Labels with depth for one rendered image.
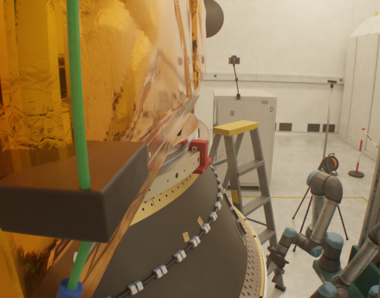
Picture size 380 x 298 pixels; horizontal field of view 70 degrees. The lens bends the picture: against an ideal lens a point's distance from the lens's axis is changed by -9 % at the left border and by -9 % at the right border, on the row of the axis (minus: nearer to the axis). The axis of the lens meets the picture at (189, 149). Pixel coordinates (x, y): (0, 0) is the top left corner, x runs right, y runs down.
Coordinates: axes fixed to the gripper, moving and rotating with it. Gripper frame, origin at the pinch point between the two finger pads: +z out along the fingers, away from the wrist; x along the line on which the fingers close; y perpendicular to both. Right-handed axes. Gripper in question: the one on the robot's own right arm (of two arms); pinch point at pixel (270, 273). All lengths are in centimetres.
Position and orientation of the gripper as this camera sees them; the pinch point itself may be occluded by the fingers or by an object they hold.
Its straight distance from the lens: 197.9
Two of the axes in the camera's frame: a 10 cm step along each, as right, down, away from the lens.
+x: -1.9, -1.5, 9.7
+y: 9.1, 3.4, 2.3
